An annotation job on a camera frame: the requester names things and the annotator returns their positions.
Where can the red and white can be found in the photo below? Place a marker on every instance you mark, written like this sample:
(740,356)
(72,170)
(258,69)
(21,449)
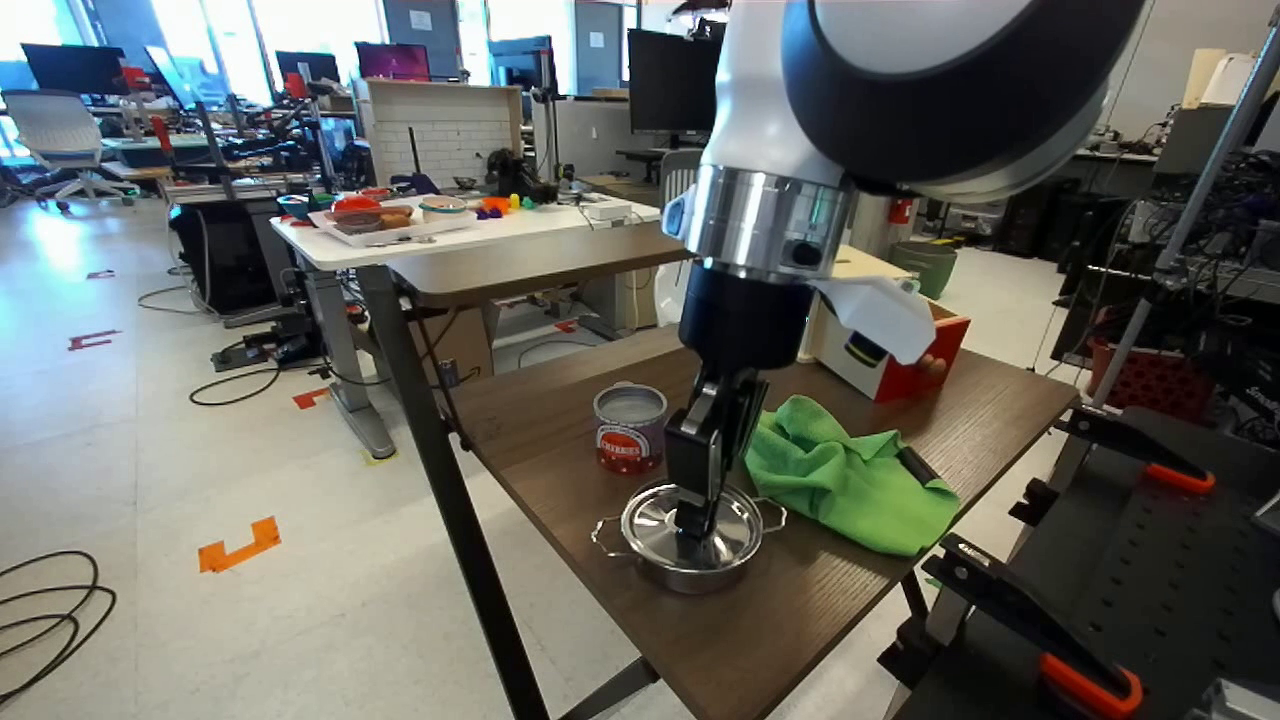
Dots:
(631,425)

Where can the white office chair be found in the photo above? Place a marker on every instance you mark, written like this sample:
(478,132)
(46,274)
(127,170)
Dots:
(60,140)

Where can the red and white box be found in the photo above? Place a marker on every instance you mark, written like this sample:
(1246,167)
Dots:
(920,365)

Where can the small steel pot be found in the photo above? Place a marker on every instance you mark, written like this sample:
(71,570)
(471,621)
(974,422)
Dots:
(695,582)

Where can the steel pot lid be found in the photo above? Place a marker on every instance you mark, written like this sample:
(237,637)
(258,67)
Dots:
(660,532)

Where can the grey slanted metal pole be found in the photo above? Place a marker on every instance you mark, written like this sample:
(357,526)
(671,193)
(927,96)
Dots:
(1203,173)

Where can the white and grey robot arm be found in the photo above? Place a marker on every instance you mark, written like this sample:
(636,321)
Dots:
(935,82)

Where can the small black rectangular block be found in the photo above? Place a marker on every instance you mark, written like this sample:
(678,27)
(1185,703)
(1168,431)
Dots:
(915,467)

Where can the orange object on tray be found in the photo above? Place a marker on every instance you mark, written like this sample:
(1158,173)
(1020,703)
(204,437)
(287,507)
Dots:
(361,211)

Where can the small colourful toys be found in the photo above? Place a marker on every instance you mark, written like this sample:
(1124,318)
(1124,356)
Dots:
(497,205)

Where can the green microfiber cloth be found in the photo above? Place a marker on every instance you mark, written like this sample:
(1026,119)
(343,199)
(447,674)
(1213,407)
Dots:
(842,485)

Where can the white desk partition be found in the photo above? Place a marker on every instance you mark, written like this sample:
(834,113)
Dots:
(447,132)

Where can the small black clamp foot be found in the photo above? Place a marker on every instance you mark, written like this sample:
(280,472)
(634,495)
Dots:
(1035,501)

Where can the black workbench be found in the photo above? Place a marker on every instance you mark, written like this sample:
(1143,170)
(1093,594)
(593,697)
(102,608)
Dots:
(1175,587)

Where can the large black computer monitor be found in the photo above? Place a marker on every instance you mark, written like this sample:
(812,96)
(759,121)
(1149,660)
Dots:
(675,82)

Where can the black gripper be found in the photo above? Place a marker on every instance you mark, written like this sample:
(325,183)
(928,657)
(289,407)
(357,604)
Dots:
(740,325)

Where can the red plastic crate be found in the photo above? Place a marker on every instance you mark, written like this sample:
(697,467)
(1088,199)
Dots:
(1153,380)

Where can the office desk with white top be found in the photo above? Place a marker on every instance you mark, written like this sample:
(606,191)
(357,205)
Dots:
(532,254)

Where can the green bin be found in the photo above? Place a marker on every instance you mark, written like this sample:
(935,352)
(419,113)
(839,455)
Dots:
(927,262)

